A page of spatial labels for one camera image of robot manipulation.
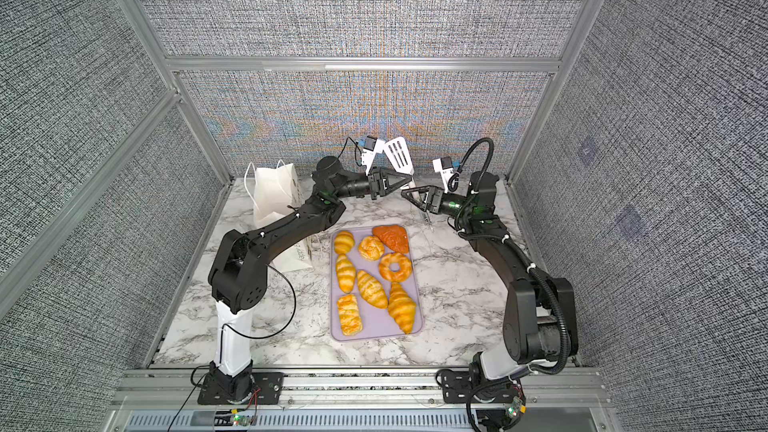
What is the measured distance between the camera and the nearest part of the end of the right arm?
70 cm

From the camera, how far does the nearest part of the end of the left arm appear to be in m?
0.70

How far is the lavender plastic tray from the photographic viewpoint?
32.8 inches
